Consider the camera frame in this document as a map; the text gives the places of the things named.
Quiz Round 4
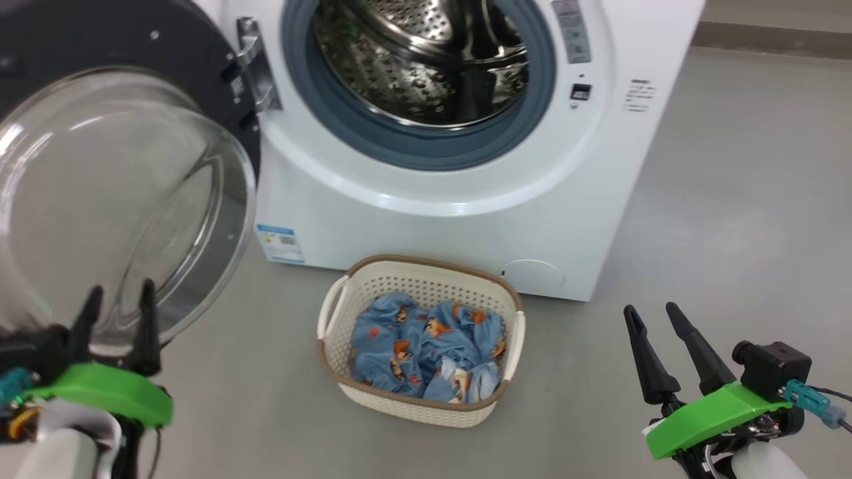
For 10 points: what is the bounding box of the round glass washer door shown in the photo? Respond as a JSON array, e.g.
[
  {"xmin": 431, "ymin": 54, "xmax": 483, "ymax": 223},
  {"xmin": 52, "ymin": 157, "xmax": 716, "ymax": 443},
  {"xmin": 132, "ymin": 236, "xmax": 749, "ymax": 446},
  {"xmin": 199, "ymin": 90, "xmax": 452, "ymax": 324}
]
[{"xmin": 0, "ymin": 0, "xmax": 262, "ymax": 353}]

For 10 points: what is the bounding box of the cream perforated laundry basket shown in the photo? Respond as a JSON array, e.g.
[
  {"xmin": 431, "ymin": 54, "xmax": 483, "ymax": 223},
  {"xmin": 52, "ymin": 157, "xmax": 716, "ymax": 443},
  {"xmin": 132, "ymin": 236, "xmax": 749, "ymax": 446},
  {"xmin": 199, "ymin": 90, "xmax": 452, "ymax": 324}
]
[{"xmin": 317, "ymin": 255, "xmax": 527, "ymax": 428}]

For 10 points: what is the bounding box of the grey warning sticker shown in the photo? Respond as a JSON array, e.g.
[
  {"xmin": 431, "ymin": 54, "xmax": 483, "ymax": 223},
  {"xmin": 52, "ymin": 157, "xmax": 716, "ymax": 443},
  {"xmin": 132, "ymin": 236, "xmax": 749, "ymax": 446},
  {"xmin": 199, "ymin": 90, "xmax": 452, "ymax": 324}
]
[{"xmin": 551, "ymin": 0, "xmax": 592, "ymax": 65}]

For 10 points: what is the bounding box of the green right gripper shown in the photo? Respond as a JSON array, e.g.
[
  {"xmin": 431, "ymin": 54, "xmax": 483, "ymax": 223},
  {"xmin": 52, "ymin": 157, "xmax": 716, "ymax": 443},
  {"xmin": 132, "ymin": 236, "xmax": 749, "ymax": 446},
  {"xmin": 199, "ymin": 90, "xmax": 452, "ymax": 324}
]
[{"xmin": 624, "ymin": 301, "xmax": 803, "ymax": 470}]

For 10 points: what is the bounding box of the blue energy label sticker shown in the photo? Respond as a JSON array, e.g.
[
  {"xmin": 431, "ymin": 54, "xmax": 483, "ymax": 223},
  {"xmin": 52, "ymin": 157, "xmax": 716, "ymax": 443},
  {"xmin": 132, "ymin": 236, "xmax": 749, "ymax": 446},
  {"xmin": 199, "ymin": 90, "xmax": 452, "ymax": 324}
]
[{"xmin": 256, "ymin": 224, "xmax": 306, "ymax": 265}]

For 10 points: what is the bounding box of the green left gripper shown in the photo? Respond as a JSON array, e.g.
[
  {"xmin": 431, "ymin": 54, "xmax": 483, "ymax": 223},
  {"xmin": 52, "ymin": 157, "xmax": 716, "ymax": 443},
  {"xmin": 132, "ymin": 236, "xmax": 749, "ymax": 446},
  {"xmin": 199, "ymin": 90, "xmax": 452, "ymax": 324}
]
[{"xmin": 27, "ymin": 278, "xmax": 175, "ymax": 428}]

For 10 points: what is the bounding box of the white front-load washing machine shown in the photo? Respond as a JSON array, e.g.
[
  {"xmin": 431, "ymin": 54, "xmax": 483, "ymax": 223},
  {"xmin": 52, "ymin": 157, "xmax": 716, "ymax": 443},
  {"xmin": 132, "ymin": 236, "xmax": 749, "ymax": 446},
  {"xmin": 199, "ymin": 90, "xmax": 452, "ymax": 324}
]
[{"xmin": 193, "ymin": 0, "xmax": 706, "ymax": 303}]

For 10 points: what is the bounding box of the teal left camera cable plug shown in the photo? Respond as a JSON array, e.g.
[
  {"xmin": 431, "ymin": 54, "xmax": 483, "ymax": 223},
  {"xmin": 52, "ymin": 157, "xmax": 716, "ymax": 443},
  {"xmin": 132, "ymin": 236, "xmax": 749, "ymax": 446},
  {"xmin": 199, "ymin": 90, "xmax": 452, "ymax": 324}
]
[{"xmin": 0, "ymin": 369, "xmax": 34, "ymax": 408}]

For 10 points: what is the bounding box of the teal right camera cable plug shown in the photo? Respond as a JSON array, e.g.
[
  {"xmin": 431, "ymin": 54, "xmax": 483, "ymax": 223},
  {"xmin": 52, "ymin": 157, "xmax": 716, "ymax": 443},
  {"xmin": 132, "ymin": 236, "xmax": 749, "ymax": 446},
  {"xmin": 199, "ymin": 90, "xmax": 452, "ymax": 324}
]
[{"xmin": 784, "ymin": 379, "xmax": 852, "ymax": 433}]

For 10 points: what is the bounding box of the teal camera cable plug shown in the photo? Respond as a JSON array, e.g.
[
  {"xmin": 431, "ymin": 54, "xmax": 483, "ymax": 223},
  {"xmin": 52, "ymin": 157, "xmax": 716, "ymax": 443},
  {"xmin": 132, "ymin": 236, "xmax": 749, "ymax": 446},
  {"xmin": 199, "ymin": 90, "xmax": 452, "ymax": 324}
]
[
  {"xmin": 784, "ymin": 379, "xmax": 852, "ymax": 433},
  {"xmin": 0, "ymin": 369, "xmax": 34, "ymax": 408}
]

